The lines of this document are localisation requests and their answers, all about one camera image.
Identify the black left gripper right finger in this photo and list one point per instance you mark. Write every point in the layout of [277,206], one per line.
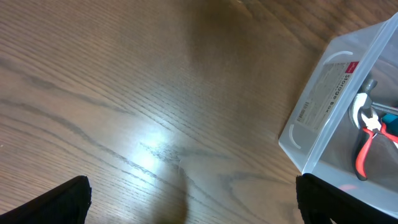
[322,203]

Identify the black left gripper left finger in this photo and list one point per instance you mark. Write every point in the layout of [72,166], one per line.
[68,204]

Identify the clear plastic storage box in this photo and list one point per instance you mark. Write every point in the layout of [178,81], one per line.
[320,138]

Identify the red-handled pliers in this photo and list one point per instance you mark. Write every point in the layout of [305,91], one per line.
[370,126]

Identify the blue white screw box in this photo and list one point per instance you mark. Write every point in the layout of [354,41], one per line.
[389,127]

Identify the small black-handled hammer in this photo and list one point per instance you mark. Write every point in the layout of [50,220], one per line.
[362,104]

